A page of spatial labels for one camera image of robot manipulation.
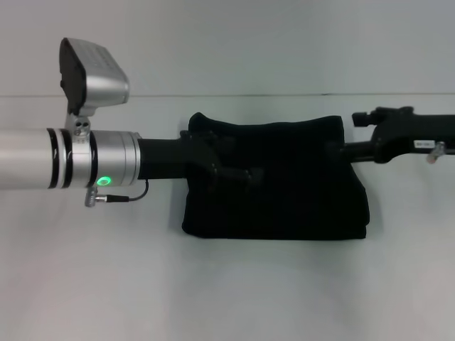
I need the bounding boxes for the left gripper cable with plugs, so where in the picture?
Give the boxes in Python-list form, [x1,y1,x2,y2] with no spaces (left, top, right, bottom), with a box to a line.
[83,178,150,207]

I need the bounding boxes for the black shirt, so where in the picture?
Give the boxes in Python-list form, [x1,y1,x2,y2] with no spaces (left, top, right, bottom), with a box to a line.
[180,112,371,242]

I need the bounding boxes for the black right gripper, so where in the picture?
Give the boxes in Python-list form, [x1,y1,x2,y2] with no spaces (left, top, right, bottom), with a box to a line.
[333,105,455,165]

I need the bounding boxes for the gripper cable with plugs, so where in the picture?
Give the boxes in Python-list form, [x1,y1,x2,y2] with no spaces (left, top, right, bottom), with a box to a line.
[83,178,150,207]
[427,141,446,165]

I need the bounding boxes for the right gripper cable with plugs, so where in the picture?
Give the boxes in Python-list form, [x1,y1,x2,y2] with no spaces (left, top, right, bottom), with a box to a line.
[427,141,446,165]

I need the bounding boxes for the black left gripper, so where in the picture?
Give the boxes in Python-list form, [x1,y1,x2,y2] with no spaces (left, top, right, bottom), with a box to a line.
[137,129,264,189]

